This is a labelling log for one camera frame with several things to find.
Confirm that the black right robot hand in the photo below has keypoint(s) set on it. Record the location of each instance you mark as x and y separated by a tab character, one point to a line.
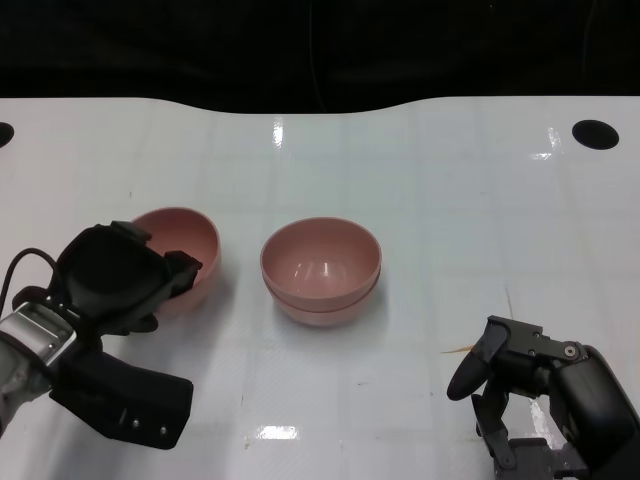
585	395

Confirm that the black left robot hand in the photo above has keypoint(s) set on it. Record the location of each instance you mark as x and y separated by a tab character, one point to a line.
110	275

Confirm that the pink plastic bowl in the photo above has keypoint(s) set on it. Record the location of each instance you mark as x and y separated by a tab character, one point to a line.
320	315
320	260
190	235

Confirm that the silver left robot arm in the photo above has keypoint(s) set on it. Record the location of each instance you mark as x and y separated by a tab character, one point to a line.
30	335

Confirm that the black round table grommet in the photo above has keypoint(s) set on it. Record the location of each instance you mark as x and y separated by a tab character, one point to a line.
5	135
595	134

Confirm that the black cloth backdrop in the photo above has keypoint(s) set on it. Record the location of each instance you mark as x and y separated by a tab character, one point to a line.
150	50

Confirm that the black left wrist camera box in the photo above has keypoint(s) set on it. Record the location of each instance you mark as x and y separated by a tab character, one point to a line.
125	400

